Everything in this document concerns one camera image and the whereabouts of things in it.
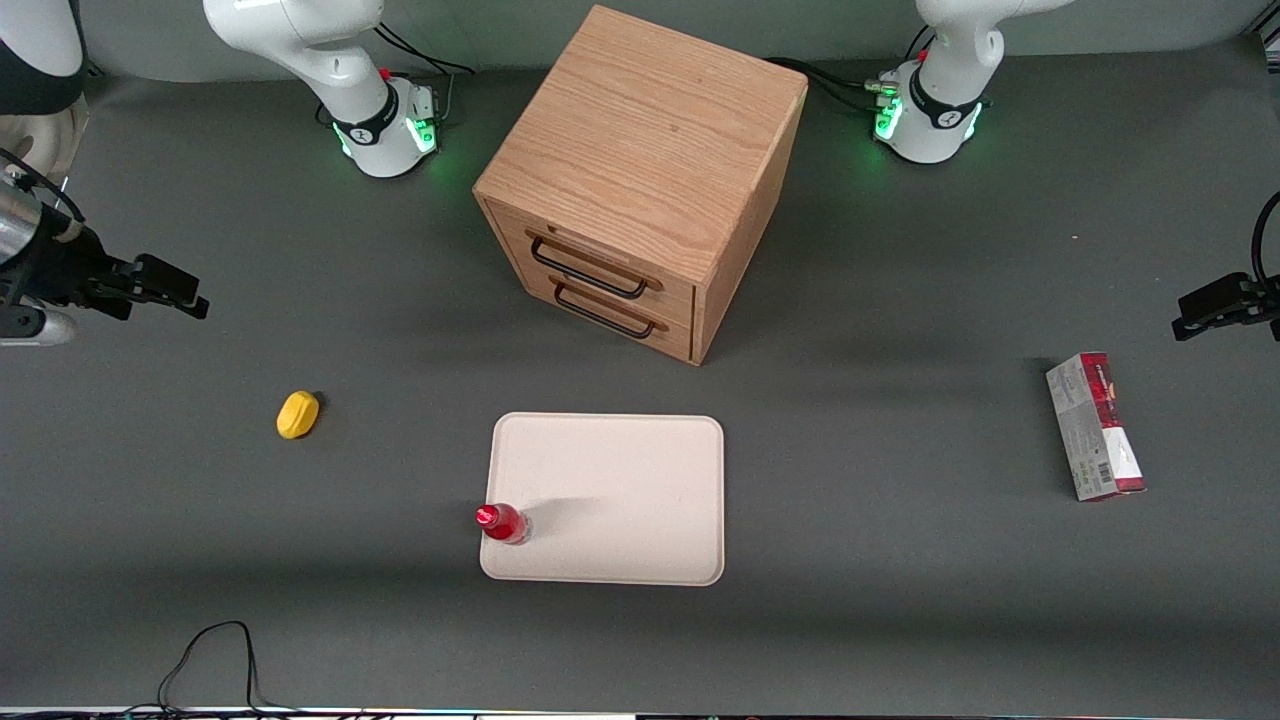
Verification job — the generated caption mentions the long black drawer handle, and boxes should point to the long black drawer handle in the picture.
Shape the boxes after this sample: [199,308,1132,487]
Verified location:
[527,232,651,300]

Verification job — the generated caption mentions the black right arm base cables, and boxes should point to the black right arm base cables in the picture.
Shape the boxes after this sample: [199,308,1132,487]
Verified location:
[375,18,477,129]

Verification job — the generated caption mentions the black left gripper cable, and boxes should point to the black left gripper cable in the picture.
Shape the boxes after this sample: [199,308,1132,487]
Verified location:
[1251,189,1280,291]

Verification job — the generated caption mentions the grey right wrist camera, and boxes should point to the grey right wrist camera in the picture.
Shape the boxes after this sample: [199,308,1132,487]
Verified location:
[0,305,79,348]

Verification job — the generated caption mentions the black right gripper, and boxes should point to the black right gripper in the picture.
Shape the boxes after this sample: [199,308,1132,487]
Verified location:
[0,214,212,322]

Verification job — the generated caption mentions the short black drawer handle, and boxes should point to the short black drawer handle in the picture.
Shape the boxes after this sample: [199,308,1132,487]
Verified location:
[552,283,659,339]

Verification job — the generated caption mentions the yellow lemon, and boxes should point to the yellow lemon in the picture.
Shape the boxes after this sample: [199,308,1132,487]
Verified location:
[276,390,322,441]

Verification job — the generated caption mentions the beige rectangular tray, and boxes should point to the beige rectangular tray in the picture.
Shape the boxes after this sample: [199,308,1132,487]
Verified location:
[479,412,726,587]

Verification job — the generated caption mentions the red and grey carton box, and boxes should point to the red and grey carton box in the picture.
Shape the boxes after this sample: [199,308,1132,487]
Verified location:
[1045,351,1147,503]

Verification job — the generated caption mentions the wooden drawer cabinet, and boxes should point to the wooden drawer cabinet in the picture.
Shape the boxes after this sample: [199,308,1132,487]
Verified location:
[473,5,809,367]

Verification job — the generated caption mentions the wide wooden drawer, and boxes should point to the wide wooden drawer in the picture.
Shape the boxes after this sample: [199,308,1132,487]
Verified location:
[488,203,698,323]

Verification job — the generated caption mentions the black left arm base cables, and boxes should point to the black left arm base cables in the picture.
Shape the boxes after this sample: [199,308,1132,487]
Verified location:
[764,25,937,113]

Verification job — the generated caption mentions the black arm base cables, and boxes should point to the black arm base cables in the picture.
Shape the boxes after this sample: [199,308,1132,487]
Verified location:
[764,25,937,113]
[375,18,477,129]

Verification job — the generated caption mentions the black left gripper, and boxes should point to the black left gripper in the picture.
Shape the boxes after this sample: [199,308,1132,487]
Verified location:
[1171,273,1280,343]

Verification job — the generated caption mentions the narrow wooden drawer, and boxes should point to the narrow wooden drawer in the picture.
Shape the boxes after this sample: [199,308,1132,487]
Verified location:
[505,262,695,362]

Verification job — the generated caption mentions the red coke bottle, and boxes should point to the red coke bottle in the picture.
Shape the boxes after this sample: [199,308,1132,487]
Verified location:
[475,503,533,547]

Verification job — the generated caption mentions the thin black looped cable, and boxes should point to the thin black looped cable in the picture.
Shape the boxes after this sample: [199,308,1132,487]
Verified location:
[0,621,311,720]

